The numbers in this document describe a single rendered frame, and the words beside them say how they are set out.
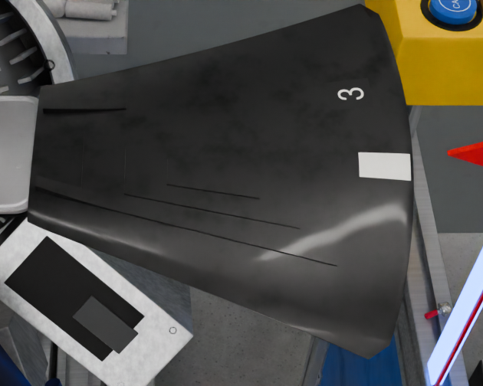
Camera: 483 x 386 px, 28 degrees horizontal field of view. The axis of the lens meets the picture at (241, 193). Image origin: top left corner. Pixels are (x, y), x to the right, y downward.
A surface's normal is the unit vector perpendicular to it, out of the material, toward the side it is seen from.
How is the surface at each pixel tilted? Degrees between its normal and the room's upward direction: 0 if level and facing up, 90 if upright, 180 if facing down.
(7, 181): 0
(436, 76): 90
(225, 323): 0
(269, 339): 0
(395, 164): 19
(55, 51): 50
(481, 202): 90
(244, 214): 15
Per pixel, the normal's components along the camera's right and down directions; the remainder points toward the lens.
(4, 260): 0.07, 0.23
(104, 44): 0.05, 0.80
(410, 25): 0.06, -0.60
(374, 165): 0.09, -0.32
